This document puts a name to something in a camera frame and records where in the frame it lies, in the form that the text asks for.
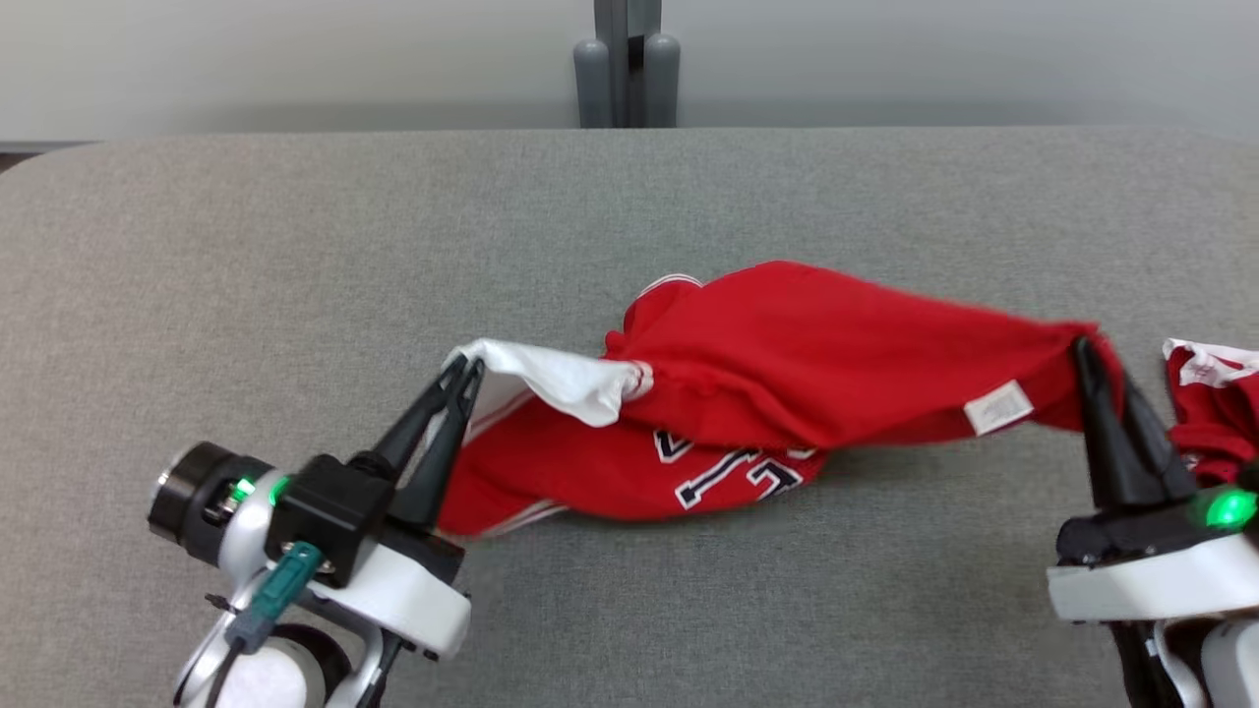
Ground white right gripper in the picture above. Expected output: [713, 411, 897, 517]
[1047, 336, 1259, 626]

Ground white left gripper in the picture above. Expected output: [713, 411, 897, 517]
[147, 356, 486, 661]

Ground red Bulls shorts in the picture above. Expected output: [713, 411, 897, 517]
[1162, 338, 1259, 489]

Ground red number 23 jersey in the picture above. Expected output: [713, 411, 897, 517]
[437, 260, 1128, 539]

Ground left cable with teal plug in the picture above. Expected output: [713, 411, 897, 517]
[201, 540, 325, 708]

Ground grey metal post with cylinders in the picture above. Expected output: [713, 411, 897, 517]
[572, 0, 683, 130]

